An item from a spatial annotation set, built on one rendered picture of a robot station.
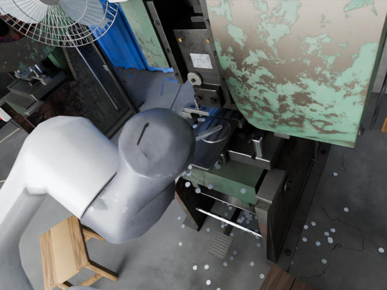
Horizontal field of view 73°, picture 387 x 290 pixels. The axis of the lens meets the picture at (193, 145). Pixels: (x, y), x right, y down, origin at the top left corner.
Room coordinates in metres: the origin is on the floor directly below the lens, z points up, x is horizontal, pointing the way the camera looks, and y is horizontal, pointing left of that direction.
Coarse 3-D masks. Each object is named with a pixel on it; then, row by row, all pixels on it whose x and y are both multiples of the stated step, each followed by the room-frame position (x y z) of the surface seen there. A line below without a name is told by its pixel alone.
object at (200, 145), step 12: (216, 120) 0.76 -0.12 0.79; (228, 120) 0.74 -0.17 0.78; (216, 132) 0.70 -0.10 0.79; (228, 132) 0.68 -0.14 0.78; (204, 144) 0.67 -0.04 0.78; (216, 144) 0.65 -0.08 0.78; (228, 144) 0.68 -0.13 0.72; (204, 156) 0.62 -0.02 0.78; (216, 156) 0.60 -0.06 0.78; (204, 168) 0.57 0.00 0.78
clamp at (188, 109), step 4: (188, 104) 0.97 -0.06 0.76; (192, 104) 0.96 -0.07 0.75; (196, 104) 0.92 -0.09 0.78; (184, 108) 0.96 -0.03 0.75; (188, 108) 0.95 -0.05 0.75; (192, 108) 0.93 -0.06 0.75; (196, 108) 0.92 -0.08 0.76; (200, 108) 0.91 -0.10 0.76; (204, 108) 0.90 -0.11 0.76; (208, 108) 0.89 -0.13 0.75; (184, 112) 0.96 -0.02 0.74; (188, 112) 0.94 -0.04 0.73; (192, 112) 0.93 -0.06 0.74; (196, 112) 0.91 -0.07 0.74; (200, 112) 0.89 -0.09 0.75; (204, 112) 0.88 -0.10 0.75; (208, 112) 0.86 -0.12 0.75; (184, 116) 0.96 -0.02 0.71; (188, 116) 0.94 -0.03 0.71; (192, 116) 0.94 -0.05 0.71; (200, 116) 0.92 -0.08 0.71
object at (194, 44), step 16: (192, 16) 0.79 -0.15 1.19; (176, 32) 0.79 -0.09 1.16; (192, 32) 0.75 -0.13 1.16; (192, 48) 0.76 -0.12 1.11; (208, 48) 0.72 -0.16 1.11; (192, 64) 0.78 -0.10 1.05; (208, 64) 0.73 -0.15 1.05; (192, 80) 0.77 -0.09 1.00; (208, 80) 0.74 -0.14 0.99; (208, 96) 0.72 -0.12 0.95; (224, 96) 0.71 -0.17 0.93
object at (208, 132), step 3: (219, 126) 0.52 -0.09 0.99; (210, 129) 0.49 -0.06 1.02; (213, 129) 0.49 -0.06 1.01; (216, 129) 0.50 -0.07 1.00; (204, 132) 0.48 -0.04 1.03; (207, 132) 0.48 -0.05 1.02; (210, 132) 0.51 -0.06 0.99; (213, 132) 0.58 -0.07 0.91; (201, 135) 0.47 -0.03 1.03; (204, 135) 0.52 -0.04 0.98; (207, 135) 0.59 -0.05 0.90; (198, 138) 0.51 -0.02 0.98; (201, 138) 0.59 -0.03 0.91
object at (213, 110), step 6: (216, 108) 0.84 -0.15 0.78; (222, 108) 0.82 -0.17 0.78; (210, 114) 0.82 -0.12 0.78; (216, 114) 0.81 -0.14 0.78; (222, 114) 0.79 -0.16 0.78; (228, 114) 0.78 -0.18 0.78; (234, 114) 0.76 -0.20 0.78; (240, 114) 0.75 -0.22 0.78; (240, 120) 0.71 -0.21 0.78; (246, 120) 0.74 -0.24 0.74; (240, 126) 0.72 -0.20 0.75
